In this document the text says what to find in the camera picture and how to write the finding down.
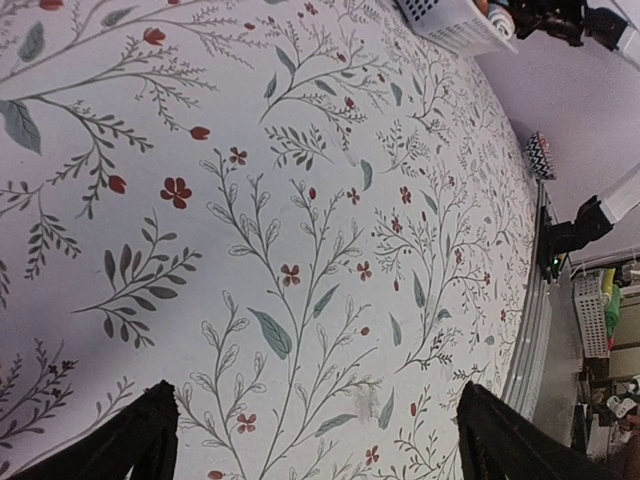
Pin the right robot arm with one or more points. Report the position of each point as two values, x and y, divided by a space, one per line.
618 31

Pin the blue patterned towel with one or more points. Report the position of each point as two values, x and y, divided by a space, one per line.
501 20

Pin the white plastic basket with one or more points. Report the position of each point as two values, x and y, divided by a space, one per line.
459 26

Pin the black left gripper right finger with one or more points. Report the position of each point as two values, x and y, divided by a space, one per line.
496 442

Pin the grey slotted crate outside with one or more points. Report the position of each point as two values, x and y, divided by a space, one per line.
587 297

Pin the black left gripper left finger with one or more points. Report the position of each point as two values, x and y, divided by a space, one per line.
140 442

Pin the pink object at right edge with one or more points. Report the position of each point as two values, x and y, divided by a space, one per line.
538 152

